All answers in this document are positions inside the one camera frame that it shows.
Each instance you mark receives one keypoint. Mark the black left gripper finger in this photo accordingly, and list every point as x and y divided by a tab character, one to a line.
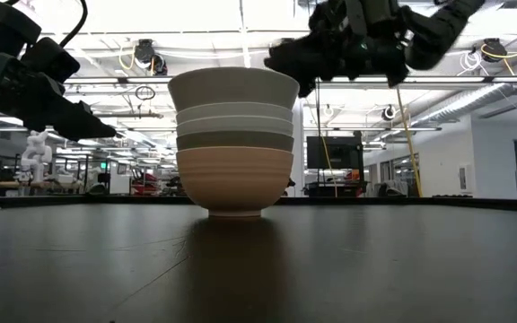
74	123

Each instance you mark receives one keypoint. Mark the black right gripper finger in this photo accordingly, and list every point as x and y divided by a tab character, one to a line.
314	81
299	56

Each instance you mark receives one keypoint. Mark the wide beige bowl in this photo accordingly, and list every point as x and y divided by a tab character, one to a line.
233	87

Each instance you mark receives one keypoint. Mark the white bowl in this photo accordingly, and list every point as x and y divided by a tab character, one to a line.
233	126
233	112

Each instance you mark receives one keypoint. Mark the grey bowl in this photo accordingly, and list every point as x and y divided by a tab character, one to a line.
233	141

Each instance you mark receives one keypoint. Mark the salmon pink bowl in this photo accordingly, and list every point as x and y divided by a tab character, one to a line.
233	179

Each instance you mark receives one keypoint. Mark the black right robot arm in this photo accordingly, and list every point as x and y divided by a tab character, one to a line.
438	27

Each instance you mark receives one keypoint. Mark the white robot figure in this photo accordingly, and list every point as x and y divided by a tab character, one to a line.
36	154

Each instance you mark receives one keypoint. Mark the black monitor screen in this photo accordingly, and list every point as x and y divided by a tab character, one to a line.
335	152

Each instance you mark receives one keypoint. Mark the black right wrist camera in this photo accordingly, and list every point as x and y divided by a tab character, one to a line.
375	18

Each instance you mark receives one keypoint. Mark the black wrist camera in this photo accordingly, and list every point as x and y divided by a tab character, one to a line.
375	18
49	60

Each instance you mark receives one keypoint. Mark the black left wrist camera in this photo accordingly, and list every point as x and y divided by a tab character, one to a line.
49	60

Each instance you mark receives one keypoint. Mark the silver ventilation duct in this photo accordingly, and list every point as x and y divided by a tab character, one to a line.
474	101

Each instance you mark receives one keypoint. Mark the black aluminium table frame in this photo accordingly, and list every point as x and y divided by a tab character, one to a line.
375	203

